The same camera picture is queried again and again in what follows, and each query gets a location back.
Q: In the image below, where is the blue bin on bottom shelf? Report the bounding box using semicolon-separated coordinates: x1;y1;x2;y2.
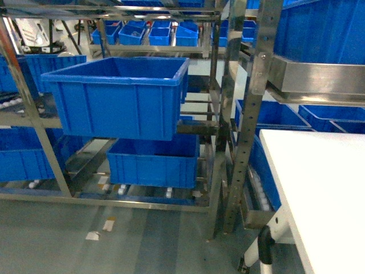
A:
106;134;200;189

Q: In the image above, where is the blue bin on shelf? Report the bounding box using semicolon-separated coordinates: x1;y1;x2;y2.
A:
106;134;200;189
41;57;190;141

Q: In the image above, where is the stainless steel roller shelf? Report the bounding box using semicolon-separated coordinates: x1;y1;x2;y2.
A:
224;1;364;233

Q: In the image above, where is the blue bin lower right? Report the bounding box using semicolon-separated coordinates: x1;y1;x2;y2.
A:
234;99;312;129

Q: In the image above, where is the small blue bin back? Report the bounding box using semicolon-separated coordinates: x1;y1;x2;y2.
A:
149;28;171;46

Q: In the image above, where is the steel side rack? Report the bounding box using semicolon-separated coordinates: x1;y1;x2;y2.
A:
1;1;228;238

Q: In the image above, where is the white table leg black joint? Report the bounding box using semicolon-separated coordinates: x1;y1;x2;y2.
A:
237;225;275;273

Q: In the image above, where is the blue bin far left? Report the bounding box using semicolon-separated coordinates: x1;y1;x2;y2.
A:
1;127;90;182

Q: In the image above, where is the large blue bin right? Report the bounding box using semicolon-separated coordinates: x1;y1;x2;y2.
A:
274;1;364;65

